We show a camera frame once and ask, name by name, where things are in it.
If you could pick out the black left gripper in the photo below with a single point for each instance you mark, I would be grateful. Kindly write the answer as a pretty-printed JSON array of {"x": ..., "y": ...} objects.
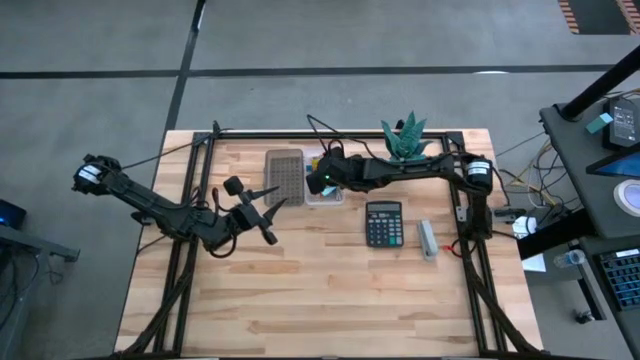
[{"x": 247, "y": 217}]

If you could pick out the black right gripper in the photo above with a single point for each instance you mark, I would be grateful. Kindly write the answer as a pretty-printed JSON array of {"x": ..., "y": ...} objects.
[{"x": 340, "y": 170}]

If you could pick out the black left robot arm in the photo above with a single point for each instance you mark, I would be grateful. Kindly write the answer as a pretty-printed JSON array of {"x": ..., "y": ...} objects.
[{"x": 160, "y": 210}]

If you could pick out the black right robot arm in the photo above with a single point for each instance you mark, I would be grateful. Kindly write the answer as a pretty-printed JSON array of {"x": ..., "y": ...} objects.
[{"x": 410, "y": 170}]

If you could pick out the clear plastic pencil box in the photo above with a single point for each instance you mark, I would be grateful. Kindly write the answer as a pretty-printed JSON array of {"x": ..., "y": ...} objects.
[{"x": 340, "y": 200}]

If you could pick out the grey translucent box lid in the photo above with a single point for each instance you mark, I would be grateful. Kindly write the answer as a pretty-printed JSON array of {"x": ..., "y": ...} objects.
[{"x": 284, "y": 175}]

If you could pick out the green succulent plant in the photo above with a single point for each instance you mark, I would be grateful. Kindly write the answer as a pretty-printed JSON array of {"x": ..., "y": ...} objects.
[{"x": 405, "y": 140}]

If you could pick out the black desk calculator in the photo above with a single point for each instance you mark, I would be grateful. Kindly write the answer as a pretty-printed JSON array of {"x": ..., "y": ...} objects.
[{"x": 384, "y": 230}]

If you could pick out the grey stapler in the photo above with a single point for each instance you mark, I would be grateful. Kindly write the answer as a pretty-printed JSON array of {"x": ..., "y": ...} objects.
[{"x": 427, "y": 240}]

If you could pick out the small white box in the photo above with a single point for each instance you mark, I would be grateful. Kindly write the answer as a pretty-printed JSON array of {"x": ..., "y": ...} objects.
[{"x": 524, "y": 226}]

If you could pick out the white paper sheet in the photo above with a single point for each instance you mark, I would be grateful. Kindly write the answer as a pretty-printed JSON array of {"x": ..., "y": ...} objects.
[{"x": 535, "y": 263}]

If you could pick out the dark grey side desk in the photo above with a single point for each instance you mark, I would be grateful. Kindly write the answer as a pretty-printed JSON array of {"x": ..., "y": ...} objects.
[{"x": 575, "y": 165}]

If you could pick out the grey metal side table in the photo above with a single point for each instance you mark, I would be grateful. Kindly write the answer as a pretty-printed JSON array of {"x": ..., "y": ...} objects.
[{"x": 30, "y": 240}]

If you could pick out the clear water bottle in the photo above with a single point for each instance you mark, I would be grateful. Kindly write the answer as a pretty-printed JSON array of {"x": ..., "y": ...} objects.
[{"x": 568, "y": 258}]

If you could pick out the black device with blue light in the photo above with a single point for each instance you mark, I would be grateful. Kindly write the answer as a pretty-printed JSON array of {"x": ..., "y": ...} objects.
[{"x": 10, "y": 214}]

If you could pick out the small teal box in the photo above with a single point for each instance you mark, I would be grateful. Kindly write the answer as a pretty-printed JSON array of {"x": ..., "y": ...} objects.
[{"x": 599, "y": 123}]

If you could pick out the thick black pole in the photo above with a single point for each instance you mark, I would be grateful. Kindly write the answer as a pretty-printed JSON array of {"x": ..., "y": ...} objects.
[{"x": 600, "y": 85}]

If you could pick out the tablet with blue screen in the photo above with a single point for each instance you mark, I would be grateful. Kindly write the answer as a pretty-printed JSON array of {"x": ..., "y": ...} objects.
[{"x": 622, "y": 165}]

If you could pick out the small black floor object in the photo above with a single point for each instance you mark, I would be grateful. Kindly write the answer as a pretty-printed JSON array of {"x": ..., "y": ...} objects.
[{"x": 583, "y": 317}]

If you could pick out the black power adapter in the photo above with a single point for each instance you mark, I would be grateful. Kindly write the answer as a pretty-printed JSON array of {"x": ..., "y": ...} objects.
[{"x": 622, "y": 122}]

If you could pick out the white round device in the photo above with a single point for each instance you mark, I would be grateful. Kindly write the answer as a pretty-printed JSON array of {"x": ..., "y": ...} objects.
[{"x": 631, "y": 197}]

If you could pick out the black mat with striped border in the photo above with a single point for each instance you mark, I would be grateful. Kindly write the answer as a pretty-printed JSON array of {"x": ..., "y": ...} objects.
[{"x": 597, "y": 15}]

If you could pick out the keyboard with coloured keys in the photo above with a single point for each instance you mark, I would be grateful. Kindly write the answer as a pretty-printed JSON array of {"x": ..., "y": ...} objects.
[{"x": 625, "y": 280}]

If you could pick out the black aluminium table frame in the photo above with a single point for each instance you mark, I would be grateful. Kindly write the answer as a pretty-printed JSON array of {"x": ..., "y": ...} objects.
[{"x": 260, "y": 135}]

